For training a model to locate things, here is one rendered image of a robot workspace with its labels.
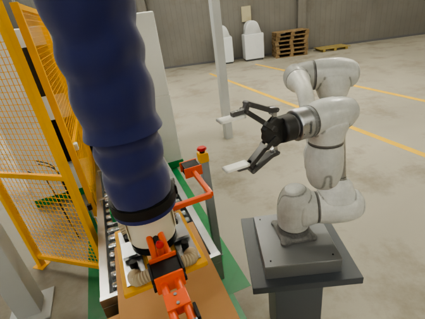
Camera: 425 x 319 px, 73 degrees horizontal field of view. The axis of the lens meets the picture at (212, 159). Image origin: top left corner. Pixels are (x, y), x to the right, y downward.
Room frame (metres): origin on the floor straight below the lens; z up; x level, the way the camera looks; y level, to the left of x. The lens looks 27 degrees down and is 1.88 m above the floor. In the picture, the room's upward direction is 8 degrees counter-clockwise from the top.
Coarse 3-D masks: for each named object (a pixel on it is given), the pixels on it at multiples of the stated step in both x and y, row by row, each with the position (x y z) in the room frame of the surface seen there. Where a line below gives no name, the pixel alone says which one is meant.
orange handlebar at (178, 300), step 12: (180, 204) 0.91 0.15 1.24; (156, 252) 0.68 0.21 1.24; (168, 252) 0.66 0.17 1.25; (168, 288) 0.54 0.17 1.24; (180, 288) 0.53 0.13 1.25; (168, 300) 0.49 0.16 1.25; (180, 300) 0.49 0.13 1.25; (168, 312) 0.47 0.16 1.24; (180, 312) 0.47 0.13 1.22; (192, 312) 0.45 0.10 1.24
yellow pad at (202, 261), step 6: (180, 216) 0.99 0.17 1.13; (180, 222) 0.94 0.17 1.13; (186, 222) 0.94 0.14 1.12; (192, 234) 0.87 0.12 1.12; (180, 240) 0.84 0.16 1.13; (186, 240) 0.81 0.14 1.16; (192, 240) 0.83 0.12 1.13; (174, 246) 0.81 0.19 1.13; (180, 246) 0.80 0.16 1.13; (186, 246) 0.79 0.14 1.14; (192, 246) 0.80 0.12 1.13; (198, 246) 0.80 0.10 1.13; (180, 252) 0.78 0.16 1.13; (198, 252) 0.76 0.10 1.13; (198, 258) 0.74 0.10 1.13; (204, 258) 0.73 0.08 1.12; (198, 264) 0.71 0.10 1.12; (204, 264) 0.72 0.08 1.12; (186, 270) 0.70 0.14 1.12; (192, 270) 0.70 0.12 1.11
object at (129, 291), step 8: (120, 232) 0.93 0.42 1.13; (120, 240) 0.89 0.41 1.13; (128, 240) 0.86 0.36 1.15; (120, 248) 0.84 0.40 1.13; (120, 256) 0.80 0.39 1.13; (144, 256) 0.78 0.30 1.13; (120, 264) 0.76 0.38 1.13; (128, 264) 0.75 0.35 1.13; (136, 264) 0.73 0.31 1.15; (144, 264) 0.74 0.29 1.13; (120, 272) 0.73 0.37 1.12; (128, 288) 0.65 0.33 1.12; (136, 288) 0.65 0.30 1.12; (144, 288) 0.65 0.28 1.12; (128, 296) 0.63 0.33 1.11
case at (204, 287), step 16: (192, 224) 1.15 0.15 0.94; (208, 256) 0.92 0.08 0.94; (192, 272) 0.84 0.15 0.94; (208, 272) 0.83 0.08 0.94; (192, 288) 0.77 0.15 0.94; (208, 288) 0.76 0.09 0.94; (224, 288) 0.75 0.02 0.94; (128, 304) 0.73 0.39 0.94; (144, 304) 0.72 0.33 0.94; (160, 304) 0.72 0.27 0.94; (192, 304) 0.70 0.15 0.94; (208, 304) 0.69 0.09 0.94; (224, 304) 0.68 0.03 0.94
